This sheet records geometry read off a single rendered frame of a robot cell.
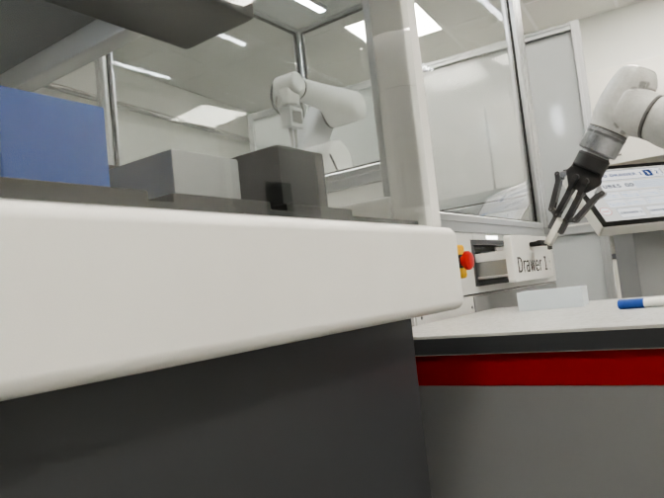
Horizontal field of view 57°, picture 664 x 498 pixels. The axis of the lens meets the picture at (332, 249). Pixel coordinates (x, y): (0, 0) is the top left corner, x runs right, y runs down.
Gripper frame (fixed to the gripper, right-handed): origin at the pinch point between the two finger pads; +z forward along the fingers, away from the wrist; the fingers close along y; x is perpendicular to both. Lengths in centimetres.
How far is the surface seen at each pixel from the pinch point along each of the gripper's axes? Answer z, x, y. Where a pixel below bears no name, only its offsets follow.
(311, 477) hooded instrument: 21, 106, -17
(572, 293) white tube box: 6.2, 29.5, -16.0
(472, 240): 9.2, 13.2, 12.9
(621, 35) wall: -121, -364, 117
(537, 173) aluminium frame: -9, -49, 26
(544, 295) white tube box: 9.1, 30.0, -11.7
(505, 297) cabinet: 21.5, -4.4, 4.4
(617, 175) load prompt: -19, -90, 12
